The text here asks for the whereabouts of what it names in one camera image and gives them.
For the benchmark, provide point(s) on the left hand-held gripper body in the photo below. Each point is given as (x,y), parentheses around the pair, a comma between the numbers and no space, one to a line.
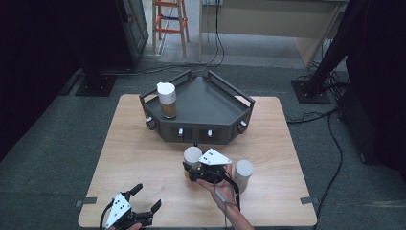
(119,209)

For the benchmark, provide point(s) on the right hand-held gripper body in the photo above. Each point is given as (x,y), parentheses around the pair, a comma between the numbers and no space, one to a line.
(212,158)

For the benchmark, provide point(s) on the white-lidded jar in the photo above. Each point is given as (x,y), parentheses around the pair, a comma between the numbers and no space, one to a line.
(167,99)
(192,155)
(244,174)

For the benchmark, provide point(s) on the dark grey corner shelf rack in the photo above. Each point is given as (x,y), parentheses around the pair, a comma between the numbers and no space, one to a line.
(204,105)

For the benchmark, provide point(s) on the person's left hand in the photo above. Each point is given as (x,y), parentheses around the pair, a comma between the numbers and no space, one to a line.
(132,227)

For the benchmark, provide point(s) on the person's right hand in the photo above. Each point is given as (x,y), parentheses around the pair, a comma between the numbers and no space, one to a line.
(223,190)

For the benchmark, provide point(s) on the grey tape strip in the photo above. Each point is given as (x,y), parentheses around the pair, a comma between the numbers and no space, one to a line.
(307,200)
(86,201)

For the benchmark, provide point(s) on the white-lidded jar, grey contents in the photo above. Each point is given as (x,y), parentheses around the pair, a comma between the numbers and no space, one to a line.
(244,174)

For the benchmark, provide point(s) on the black stand with square base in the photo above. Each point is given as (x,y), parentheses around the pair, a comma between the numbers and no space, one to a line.
(95,85)

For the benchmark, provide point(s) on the wooden step ladder orange brackets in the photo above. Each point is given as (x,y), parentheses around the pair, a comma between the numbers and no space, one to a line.
(178,30)

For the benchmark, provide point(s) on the light wooden desk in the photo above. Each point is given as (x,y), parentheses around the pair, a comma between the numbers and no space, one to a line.
(255,20)

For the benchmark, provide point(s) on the dark leaning panel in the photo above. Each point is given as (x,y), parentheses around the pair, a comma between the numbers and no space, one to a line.
(135,32)

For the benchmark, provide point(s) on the black curtain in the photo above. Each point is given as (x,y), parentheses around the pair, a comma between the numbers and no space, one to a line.
(379,80)
(35,64)

